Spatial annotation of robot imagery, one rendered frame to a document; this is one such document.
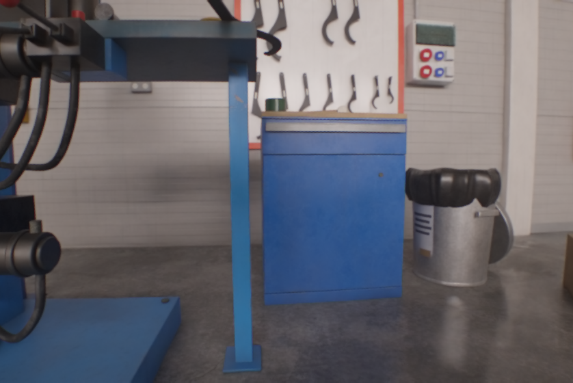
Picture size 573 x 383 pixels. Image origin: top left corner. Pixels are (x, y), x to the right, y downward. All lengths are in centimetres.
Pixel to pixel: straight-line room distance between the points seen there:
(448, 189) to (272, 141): 98
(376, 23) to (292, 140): 184
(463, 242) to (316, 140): 100
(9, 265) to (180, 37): 67
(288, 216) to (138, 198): 166
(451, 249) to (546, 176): 217
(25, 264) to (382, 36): 285
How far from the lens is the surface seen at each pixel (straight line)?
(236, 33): 87
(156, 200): 277
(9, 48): 91
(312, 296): 159
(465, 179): 181
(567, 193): 413
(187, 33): 88
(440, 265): 195
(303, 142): 145
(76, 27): 85
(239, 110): 99
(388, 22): 310
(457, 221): 187
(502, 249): 232
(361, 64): 288
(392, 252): 164
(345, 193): 150
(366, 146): 153
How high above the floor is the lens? 69
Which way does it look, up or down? 5 degrees down
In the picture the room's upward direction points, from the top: straight up
